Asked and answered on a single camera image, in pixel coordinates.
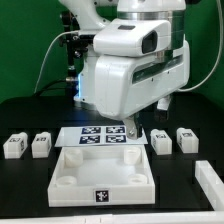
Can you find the grey cable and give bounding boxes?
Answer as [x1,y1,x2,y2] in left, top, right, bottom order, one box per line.
[33,30,81,94]

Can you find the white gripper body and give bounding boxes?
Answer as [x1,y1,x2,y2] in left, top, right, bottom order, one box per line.
[94,40,191,121]

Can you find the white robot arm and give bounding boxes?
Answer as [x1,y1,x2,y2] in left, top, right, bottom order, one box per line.
[59,0,190,139]

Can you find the white sheet with markers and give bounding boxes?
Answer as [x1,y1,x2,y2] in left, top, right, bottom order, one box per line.
[55,125,148,147]

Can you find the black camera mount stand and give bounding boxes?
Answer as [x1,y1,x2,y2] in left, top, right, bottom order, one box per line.
[59,11,87,83]

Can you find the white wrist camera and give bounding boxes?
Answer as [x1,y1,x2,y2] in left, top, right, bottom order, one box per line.
[93,19,171,57]

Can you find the white square tabletop part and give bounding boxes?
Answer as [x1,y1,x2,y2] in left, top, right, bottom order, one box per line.
[48,145,155,207]

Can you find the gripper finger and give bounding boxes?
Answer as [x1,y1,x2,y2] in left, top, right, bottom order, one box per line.
[123,114,142,140]
[154,95,172,122]

